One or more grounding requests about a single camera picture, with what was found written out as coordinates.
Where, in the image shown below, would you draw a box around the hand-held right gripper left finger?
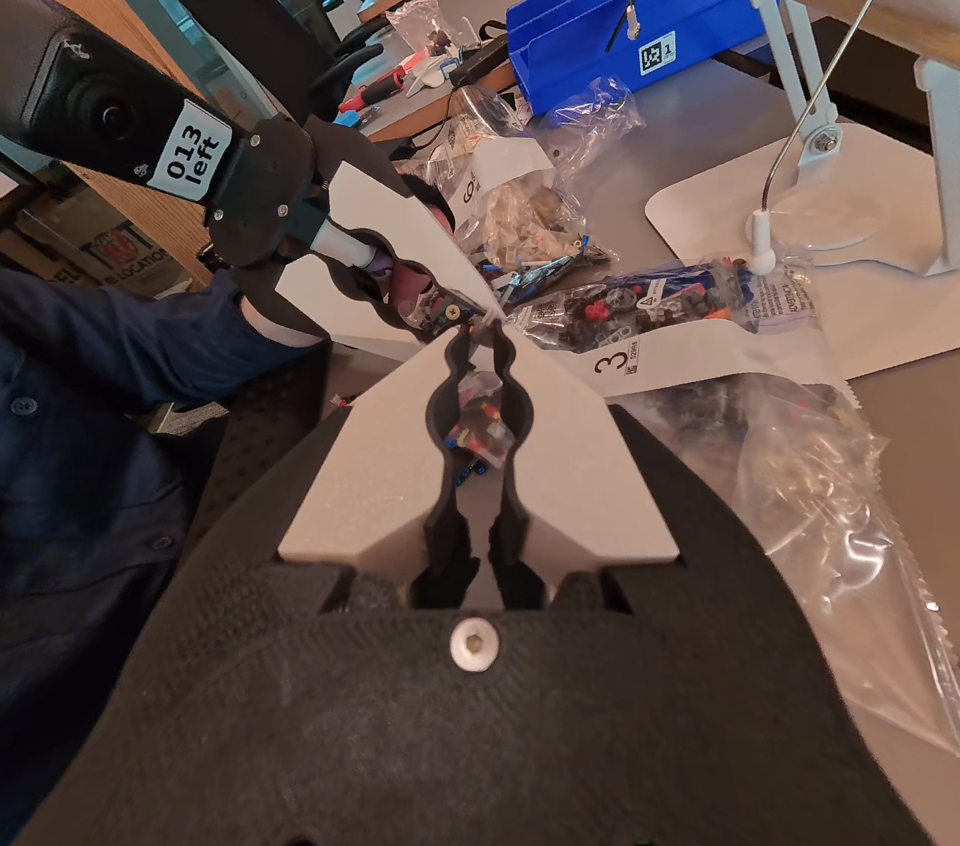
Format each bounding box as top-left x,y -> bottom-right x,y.
277,327 -> 481,609

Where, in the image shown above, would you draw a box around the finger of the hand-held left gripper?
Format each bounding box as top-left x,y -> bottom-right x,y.
273,261 -> 444,365
311,160 -> 509,328

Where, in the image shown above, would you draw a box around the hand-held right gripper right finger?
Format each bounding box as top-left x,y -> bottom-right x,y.
489,323 -> 681,612

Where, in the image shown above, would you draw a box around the clear crimped plastic bag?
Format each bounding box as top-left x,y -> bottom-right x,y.
536,75 -> 648,176

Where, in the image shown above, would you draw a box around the person's left forearm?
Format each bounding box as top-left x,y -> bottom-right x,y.
0,268 -> 327,412

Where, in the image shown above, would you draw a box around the partly built lego car chassis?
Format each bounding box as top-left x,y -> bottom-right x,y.
441,369 -> 517,489

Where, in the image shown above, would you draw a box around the person's left hand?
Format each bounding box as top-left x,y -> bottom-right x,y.
384,177 -> 457,331

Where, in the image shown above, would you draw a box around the dark perforated pad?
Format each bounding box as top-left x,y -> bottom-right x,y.
183,343 -> 354,555

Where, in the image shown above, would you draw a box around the black chair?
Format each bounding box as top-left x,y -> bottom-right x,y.
166,0 -> 385,129

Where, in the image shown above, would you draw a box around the brown cardboard box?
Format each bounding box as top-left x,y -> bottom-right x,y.
0,184 -> 190,298

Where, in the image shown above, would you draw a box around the black rectangular case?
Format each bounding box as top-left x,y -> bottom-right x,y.
448,34 -> 513,88

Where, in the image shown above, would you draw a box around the small clear parts bag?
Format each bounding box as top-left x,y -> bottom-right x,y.
386,0 -> 445,51

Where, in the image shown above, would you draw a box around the blue plastic bin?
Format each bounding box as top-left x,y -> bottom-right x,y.
506,0 -> 775,116

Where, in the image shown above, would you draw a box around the clear round plastic disc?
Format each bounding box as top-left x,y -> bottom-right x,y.
765,189 -> 891,253

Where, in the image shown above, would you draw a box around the white wooden book stand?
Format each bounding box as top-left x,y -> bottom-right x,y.
645,0 -> 960,361

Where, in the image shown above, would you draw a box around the red handled pliers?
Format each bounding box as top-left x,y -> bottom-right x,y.
337,72 -> 412,114

